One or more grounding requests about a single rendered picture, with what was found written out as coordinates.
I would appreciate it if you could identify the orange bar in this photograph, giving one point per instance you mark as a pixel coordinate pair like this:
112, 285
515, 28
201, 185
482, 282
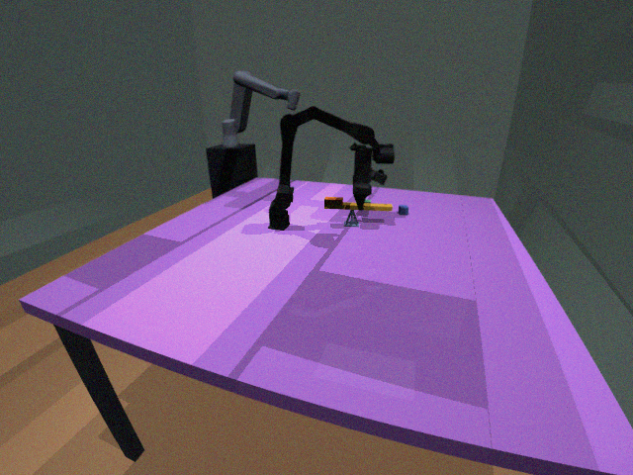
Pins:
337, 203

